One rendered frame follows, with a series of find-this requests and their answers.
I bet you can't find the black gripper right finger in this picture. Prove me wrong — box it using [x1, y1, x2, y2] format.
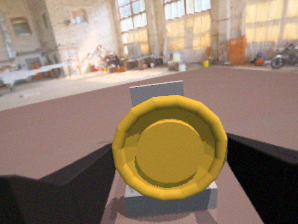
[225, 133, 298, 224]

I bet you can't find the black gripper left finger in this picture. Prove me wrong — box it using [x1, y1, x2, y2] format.
[0, 143, 116, 224]

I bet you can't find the yellow plate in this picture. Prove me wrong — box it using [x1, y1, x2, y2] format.
[111, 95, 227, 201]

